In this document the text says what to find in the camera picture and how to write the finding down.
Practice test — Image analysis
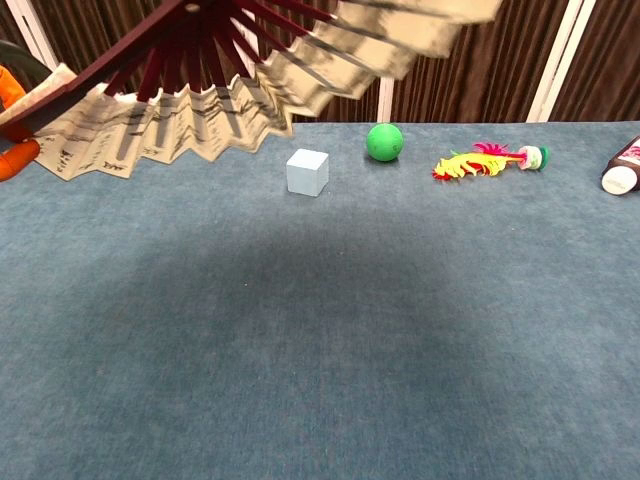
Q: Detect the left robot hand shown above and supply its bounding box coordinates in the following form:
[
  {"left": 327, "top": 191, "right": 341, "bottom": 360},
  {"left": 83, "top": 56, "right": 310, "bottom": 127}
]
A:
[{"left": 0, "top": 40, "right": 52, "bottom": 183}]

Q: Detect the red ribbed paper folding fan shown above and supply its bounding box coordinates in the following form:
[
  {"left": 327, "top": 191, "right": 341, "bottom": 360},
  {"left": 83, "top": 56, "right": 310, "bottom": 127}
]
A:
[{"left": 0, "top": 0, "right": 504, "bottom": 183}]

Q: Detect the light blue cube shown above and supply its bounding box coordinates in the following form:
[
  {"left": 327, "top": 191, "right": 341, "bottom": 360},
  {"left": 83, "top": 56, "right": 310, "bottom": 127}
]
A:
[{"left": 286, "top": 148, "right": 331, "bottom": 197}]

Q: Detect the blue grey table cloth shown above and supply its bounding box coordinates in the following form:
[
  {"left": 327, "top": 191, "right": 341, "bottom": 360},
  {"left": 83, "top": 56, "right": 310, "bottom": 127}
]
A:
[{"left": 0, "top": 120, "right": 640, "bottom": 480}]

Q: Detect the green ball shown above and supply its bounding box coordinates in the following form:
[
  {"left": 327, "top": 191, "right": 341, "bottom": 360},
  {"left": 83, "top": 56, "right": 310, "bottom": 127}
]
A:
[{"left": 366, "top": 122, "right": 404, "bottom": 163}]

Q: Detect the colourful feather shuttlecock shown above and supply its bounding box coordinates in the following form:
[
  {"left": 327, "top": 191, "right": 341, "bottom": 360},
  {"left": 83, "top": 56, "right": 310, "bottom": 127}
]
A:
[{"left": 431, "top": 142, "right": 550, "bottom": 182}]

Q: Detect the brown bottle white cap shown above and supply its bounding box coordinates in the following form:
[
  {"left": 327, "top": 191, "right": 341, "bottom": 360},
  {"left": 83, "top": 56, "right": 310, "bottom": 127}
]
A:
[{"left": 600, "top": 135, "right": 640, "bottom": 197}]

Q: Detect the white screen frame post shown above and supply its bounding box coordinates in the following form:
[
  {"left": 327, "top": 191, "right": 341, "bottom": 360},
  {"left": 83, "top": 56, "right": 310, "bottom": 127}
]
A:
[
  {"left": 4, "top": 0, "right": 61, "bottom": 72},
  {"left": 526, "top": 0, "right": 599, "bottom": 123},
  {"left": 377, "top": 75, "right": 397, "bottom": 124}
]

